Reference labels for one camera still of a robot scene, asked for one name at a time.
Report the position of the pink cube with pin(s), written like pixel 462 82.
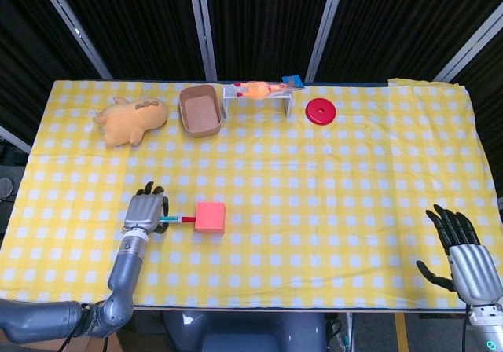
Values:
pixel 210 216

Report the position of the red round disc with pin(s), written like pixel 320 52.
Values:
pixel 314 112

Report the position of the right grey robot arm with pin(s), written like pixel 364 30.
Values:
pixel 487 328

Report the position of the yellow plush dinosaur toy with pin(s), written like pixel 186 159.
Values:
pixel 129 122

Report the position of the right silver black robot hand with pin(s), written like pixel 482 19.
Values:
pixel 471 269

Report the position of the white frame pole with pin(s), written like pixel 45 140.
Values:
pixel 202 34
pixel 15 140
pixel 70 22
pixel 326 30
pixel 471 45

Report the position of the grey robot torso base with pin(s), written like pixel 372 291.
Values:
pixel 243 332

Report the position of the red-capped white marker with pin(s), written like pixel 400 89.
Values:
pixel 177 219

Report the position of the packaged orange rubber chicken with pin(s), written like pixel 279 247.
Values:
pixel 259 89

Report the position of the white metal mesh shelf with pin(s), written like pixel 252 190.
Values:
pixel 289 106

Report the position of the brown paper box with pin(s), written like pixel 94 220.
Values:
pixel 200 112

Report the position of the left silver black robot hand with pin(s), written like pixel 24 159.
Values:
pixel 143 212

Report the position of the yellow checkered tablecloth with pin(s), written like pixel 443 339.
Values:
pixel 314 210

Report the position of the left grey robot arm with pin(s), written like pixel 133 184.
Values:
pixel 125 265

